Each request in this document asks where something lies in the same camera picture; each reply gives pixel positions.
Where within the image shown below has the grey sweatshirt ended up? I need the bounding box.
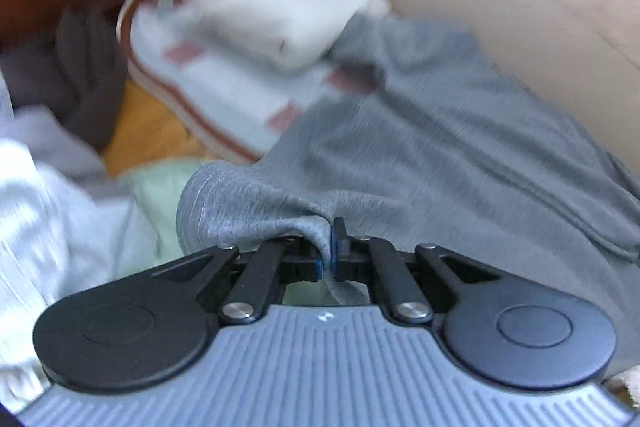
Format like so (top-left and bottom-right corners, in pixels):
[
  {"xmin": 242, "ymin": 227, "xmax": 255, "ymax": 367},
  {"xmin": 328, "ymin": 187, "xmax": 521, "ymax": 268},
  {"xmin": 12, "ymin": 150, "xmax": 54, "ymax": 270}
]
[{"xmin": 176, "ymin": 12, "xmax": 640, "ymax": 308}]

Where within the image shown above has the pale green garment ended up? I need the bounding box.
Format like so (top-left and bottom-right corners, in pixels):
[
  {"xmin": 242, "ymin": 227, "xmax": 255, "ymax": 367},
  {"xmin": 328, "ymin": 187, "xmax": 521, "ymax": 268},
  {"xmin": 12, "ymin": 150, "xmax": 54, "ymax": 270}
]
[{"xmin": 118, "ymin": 157, "xmax": 208, "ymax": 265}]

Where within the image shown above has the patterned floor rug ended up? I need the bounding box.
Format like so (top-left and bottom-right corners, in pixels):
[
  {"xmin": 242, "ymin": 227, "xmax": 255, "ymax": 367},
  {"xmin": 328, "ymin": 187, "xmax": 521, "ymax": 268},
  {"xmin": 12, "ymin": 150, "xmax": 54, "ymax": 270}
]
[{"xmin": 116, "ymin": 0, "xmax": 374, "ymax": 162}]

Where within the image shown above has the light grey white garment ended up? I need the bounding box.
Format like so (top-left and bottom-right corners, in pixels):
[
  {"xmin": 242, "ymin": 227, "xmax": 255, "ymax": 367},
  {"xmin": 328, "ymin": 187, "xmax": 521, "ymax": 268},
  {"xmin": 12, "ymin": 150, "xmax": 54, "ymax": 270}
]
[{"xmin": 1, "ymin": 89, "xmax": 158, "ymax": 413}]

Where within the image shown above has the white folded garment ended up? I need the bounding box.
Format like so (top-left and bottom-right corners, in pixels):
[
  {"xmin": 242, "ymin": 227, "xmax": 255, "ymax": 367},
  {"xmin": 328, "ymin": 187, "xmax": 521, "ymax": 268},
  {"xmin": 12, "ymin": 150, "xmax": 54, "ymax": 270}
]
[{"xmin": 184, "ymin": 0, "xmax": 392, "ymax": 72}]

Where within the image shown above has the dark grey garment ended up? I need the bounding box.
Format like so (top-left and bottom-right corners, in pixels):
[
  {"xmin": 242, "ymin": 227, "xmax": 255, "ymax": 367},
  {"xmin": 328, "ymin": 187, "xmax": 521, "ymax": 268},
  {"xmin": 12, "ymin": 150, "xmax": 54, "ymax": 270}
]
[{"xmin": 1, "ymin": 11, "xmax": 128, "ymax": 152}]

